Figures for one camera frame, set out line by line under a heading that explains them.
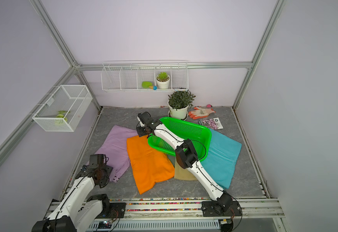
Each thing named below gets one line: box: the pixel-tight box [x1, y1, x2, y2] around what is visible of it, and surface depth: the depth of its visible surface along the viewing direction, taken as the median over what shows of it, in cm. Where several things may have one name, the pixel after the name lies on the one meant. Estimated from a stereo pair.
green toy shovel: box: [141, 81, 158, 90], surface depth 101 cm
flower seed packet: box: [198, 116, 224, 131], surface depth 111 cm
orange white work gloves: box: [188, 105, 216, 120], surface depth 118 cm
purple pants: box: [94, 125, 139, 183], surface depth 96 cm
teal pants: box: [200, 128, 242, 189], surface depth 91 cm
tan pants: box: [174, 161, 198, 181], surface depth 84 cm
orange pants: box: [126, 135, 175, 195], surface depth 88 cm
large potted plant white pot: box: [167, 89, 197, 121], surface depth 104 cm
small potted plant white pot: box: [155, 72, 171, 90], surface depth 93 cm
